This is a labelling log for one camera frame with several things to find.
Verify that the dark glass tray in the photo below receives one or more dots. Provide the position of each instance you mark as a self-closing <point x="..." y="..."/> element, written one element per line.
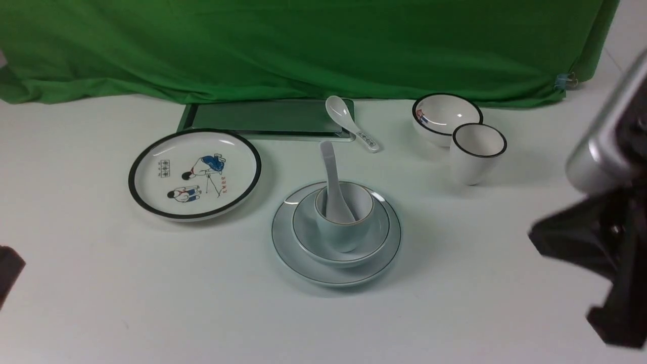
<point x="286" y="119"/>

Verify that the black-rimmed cartoon plate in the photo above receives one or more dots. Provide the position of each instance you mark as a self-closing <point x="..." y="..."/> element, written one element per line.
<point x="195" y="175"/>

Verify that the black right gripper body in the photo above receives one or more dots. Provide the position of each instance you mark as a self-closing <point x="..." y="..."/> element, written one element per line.
<point x="605" y="234"/>

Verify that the pale blue plate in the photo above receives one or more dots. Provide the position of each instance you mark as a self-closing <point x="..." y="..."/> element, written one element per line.
<point x="297" y="261"/>

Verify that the pale blue bowl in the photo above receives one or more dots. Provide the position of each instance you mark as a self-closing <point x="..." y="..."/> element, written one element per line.
<point x="310" y="240"/>

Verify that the white black-rimmed cup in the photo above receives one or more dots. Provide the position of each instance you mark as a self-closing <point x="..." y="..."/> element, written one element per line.
<point x="475" y="148"/>

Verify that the green backdrop cloth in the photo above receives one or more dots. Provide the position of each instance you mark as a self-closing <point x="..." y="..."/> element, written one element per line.
<point x="510" y="54"/>

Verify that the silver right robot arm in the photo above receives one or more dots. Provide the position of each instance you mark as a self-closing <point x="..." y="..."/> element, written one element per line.
<point x="611" y="155"/>

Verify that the pale blue cup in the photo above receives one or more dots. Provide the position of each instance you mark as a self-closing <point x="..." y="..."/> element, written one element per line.
<point x="345" y="236"/>

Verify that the blue binder clip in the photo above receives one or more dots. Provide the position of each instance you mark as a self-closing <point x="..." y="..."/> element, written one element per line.
<point x="566" y="81"/>

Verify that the plain white spoon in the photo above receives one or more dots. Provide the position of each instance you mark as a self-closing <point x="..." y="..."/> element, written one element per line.
<point x="337" y="209"/>

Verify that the white black-rimmed bowl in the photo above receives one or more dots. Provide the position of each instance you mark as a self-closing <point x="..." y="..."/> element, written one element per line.
<point x="436" y="116"/>

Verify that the white spoon with print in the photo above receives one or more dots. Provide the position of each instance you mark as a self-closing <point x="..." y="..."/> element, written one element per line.
<point x="339" y="113"/>

